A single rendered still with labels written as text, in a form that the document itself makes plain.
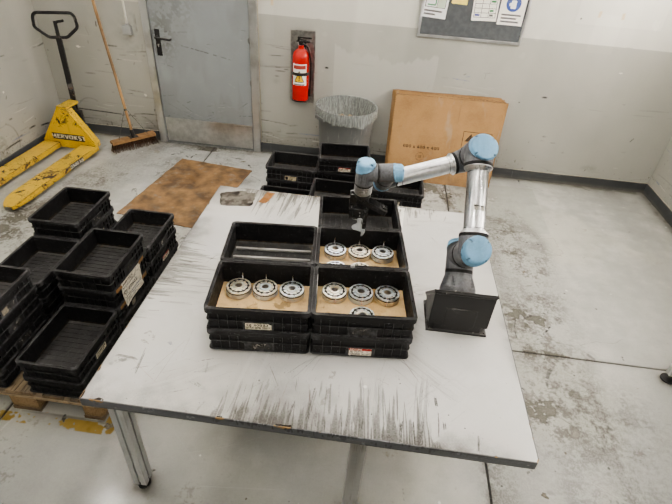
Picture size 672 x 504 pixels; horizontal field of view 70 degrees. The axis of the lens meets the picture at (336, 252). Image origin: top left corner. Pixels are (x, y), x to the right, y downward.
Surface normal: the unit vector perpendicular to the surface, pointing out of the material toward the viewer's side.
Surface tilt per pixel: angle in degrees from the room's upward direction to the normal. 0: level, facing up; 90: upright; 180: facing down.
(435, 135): 79
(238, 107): 90
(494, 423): 0
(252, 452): 0
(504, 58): 90
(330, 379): 0
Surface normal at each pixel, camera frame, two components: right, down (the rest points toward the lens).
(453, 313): -0.10, 0.59
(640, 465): 0.07, -0.80
